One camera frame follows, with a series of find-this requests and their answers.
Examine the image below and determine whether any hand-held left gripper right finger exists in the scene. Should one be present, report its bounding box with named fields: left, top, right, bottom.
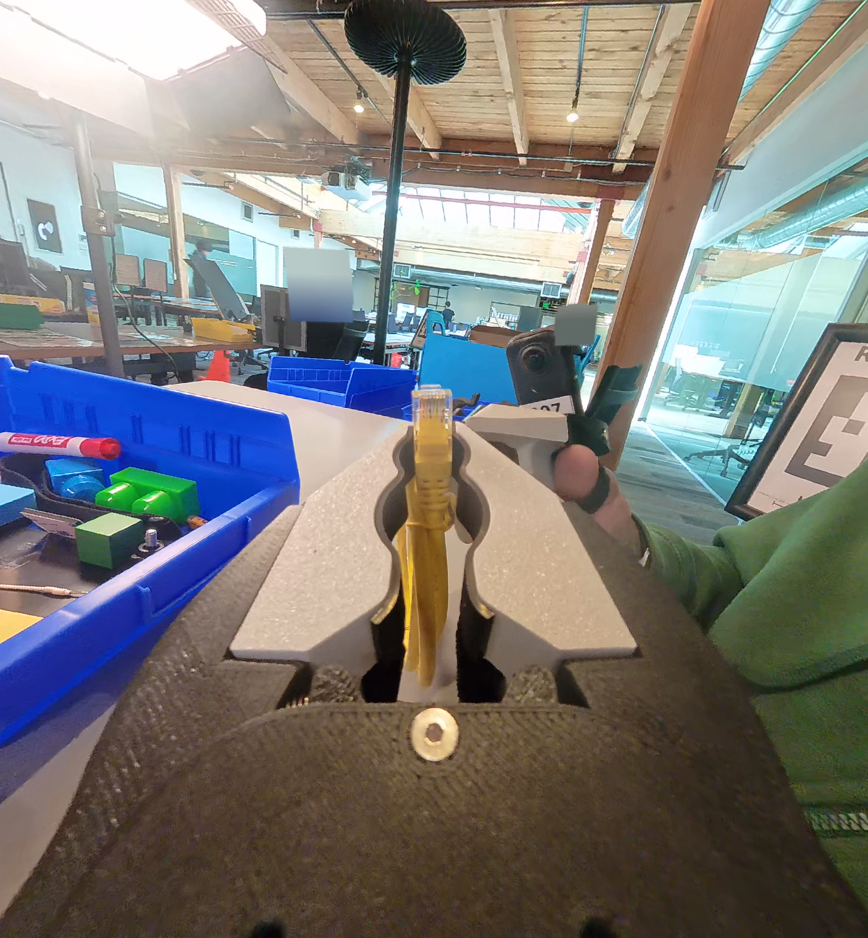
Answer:
left=450, top=422, right=640, bottom=686

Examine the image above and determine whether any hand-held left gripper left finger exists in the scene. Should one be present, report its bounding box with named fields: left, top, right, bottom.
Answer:
left=229, top=422, right=414, bottom=690

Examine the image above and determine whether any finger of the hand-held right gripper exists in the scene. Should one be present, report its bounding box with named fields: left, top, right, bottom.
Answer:
left=466, top=405, right=571, bottom=490

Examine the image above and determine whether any yellow ethernet cable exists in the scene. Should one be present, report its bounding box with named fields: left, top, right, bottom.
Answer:
left=396, top=384, right=458, bottom=688

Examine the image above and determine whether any large blue plastic bin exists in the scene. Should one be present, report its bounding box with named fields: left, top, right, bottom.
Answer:
left=0, top=355, right=301, bottom=753

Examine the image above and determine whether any person's right forearm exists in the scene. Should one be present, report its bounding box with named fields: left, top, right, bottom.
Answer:
left=633, top=432, right=868, bottom=693

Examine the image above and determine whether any person's right hand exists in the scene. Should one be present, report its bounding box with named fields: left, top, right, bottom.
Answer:
left=552, top=444, right=646, bottom=558

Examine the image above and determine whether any light blue cart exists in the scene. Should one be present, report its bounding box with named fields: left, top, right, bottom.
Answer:
left=419, top=331, right=520, bottom=405

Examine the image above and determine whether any green two-stud brick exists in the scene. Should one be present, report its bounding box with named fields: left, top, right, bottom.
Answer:
left=95, top=467, right=200, bottom=523

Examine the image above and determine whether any small blue bin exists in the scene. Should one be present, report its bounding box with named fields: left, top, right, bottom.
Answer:
left=267, top=355, right=420, bottom=411

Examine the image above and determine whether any green cube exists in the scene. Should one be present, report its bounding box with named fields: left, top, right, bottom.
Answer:
left=75, top=512, right=145, bottom=571

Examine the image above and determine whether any black pole round disc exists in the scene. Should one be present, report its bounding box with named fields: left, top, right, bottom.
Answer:
left=343, top=0, right=468, bottom=367

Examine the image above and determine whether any computer monitor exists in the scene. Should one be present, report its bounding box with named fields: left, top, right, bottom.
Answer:
left=259, top=284, right=309, bottom=351

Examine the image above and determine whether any blue stud brick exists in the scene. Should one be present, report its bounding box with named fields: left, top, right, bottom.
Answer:
left=44, top=458, right=106, bottom=504

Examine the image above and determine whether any yellow bin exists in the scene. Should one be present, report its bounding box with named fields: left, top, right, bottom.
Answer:
left=191, top=317, right=256, bottom=343

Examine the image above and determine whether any silver metal piece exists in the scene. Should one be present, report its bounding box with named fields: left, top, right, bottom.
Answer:
left=21, top=507, right=82, bottom=540

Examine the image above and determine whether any red dry-erase marker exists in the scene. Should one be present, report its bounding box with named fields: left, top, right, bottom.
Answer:
left=0, top=431, right=123, bottom=461

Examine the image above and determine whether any framed marker sign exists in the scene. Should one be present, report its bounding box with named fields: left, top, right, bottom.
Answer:
left=724, top=322, right=868, bottom=521

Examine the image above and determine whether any black tilted panel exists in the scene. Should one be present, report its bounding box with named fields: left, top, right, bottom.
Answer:
left=185, top=256, right=252, bottom=322

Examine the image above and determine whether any green jacket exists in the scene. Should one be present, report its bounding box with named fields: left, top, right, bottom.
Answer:
left=749, top=645, right=868, bottom=938

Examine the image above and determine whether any long wooden table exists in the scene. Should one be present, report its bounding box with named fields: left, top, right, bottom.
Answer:
left=0, top=321, right=262, bottom=363

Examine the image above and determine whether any metal light stand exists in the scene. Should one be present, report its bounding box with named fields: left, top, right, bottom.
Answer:
left=71, top=117, right=128, bottom=378

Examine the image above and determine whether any studio light panel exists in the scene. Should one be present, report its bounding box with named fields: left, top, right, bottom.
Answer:
left=0, top=0, right=292, bottom=140

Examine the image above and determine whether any slim wooden post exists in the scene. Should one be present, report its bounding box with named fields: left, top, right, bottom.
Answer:
left=569, top=199, right=616, bottom=305
left=163, top=165, right=189, bottom=298

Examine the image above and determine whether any thick wooden post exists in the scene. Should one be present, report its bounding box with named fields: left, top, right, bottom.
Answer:
left=595, top=0, right=772, bottom=470

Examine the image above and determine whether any white adapter cable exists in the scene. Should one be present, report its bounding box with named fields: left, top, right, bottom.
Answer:
left=0, top=579, right=90, bottom=598

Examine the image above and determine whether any black strap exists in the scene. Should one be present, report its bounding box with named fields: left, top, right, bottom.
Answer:
left=0, top=453, right=186, bottom=543

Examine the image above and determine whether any black wall poster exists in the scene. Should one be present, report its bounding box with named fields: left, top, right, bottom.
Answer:
left=27, top=198, right=63, bottom=255

